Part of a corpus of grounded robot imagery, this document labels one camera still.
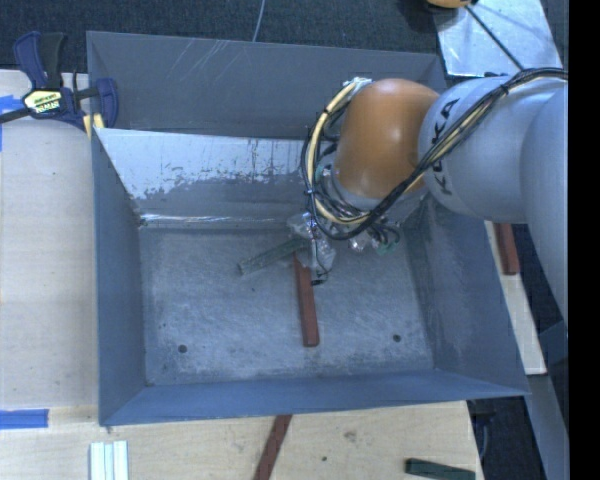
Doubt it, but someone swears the grey metal bin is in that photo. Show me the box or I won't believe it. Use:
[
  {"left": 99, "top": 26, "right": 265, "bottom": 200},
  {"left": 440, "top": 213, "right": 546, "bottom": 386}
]
[{"left": 85, "top": 30, "right": 532, "bottom": 427}]

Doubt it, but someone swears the red-brown flat block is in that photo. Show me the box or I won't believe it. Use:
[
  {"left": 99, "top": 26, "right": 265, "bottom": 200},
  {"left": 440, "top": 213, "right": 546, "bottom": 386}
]
[
  {"left": 291, "top": 252, "right": 322, "bottom": 348},
  {"left": 252, "top": 414, "right": 294, "bottom": 480},
  {"left": 494, "top": 221, "right": 522, "bottom": 276}
]

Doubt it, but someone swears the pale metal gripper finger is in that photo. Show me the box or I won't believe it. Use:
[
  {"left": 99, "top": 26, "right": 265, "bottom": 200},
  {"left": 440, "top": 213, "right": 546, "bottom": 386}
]
[
  {"left": 302, "top": 237, "right": 337, "bottom": 274},
  {"left": 286, "top": 212, "right": 317, "bottom": 242}
]

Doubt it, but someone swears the dark green flat block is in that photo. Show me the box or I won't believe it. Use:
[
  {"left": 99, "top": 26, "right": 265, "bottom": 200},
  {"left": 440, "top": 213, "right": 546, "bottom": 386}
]
[{"left": 237, "top": 237, "right": 307, "bottom": 276}]

